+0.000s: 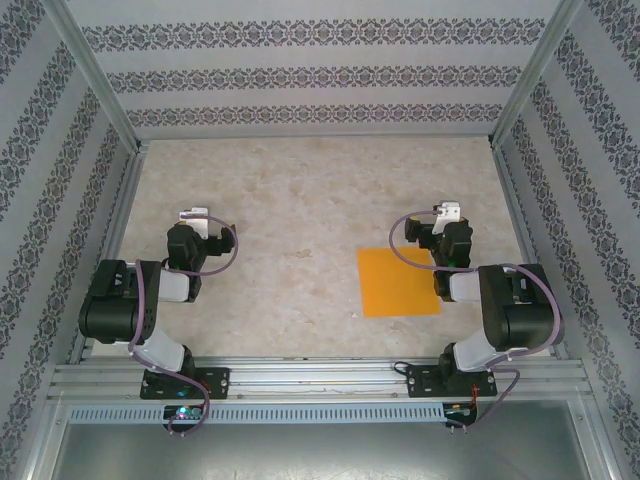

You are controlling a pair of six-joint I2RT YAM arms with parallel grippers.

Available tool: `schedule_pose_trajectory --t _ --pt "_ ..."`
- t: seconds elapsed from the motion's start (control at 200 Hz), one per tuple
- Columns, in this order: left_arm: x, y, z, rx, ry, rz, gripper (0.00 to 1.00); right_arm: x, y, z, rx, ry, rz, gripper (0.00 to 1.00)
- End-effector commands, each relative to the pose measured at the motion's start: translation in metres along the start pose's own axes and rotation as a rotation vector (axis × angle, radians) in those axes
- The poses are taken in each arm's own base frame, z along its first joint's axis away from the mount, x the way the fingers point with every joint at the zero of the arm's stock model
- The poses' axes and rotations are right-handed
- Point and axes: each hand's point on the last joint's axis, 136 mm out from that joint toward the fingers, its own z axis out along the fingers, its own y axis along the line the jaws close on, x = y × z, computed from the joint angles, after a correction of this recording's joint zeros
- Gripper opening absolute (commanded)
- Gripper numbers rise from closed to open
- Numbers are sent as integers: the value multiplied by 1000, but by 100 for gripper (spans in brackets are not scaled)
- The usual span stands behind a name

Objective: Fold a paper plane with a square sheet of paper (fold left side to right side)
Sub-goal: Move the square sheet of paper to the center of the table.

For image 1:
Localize orange paper sheet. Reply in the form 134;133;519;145
356;248;443;319

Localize grey sheet metal tray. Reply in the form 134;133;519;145
29;399;614;480

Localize thin aluminium crossbar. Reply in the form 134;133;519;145
137;132;494;142

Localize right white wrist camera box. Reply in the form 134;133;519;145
432;200;462;235

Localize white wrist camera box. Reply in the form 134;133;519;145
178;205;212;240
432;200;462;235

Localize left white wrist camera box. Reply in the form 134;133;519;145
178;205;212;240

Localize aluminium side rail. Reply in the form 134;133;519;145
68;142;151;365
491;142;570;361

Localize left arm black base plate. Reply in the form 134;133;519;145
140;367;231;401

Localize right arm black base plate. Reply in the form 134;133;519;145
407;364;497;400

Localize aluminium frame post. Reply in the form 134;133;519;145
487;0;587;150
47;0;146;154

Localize wide aluminium base rail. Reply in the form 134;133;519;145
47;357;594;402

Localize grey slotted cable duct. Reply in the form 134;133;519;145
66;403;447;425

